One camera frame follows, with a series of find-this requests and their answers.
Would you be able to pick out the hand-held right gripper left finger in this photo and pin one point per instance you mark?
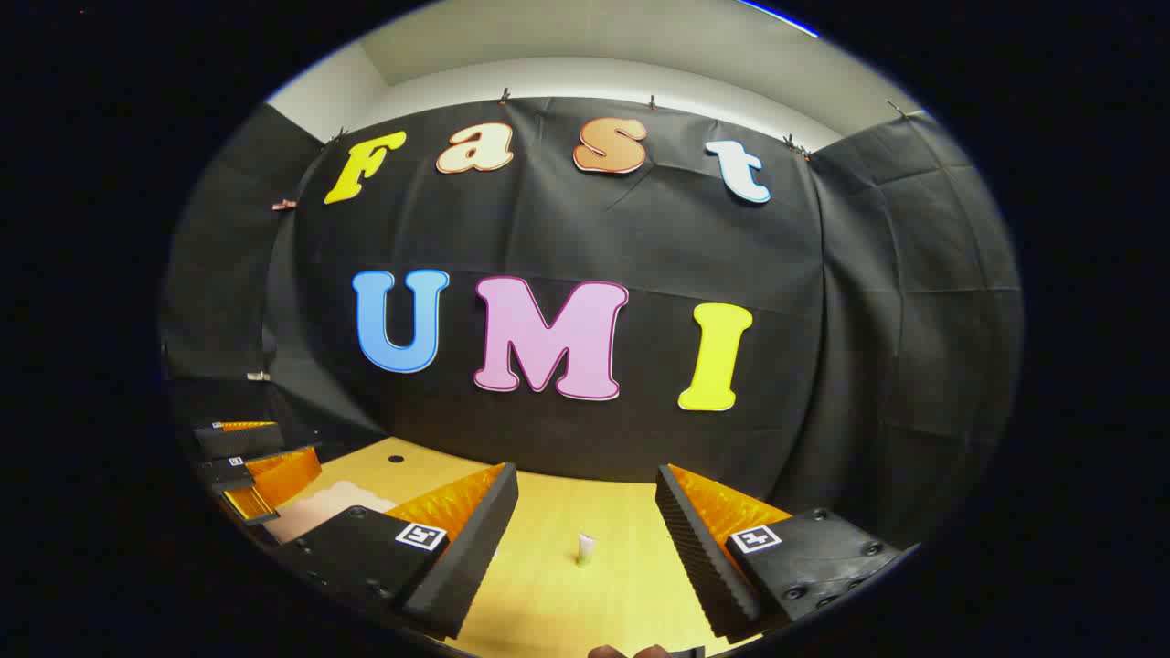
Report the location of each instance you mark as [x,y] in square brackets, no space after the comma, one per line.
[466,557]

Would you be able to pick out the black backdrop cloth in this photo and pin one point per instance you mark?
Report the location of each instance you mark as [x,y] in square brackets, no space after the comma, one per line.
[585,228]

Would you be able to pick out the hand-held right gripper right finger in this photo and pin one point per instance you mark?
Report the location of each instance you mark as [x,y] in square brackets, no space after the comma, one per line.
[699,557]

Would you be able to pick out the white skincare tube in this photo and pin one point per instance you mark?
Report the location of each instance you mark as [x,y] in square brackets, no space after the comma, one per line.
[586,546]

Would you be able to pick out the copper clip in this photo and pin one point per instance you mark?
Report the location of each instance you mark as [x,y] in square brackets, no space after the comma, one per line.
[284,205]

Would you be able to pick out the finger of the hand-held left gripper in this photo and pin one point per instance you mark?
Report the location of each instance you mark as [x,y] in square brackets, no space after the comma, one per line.
[224,475]
[238,440]

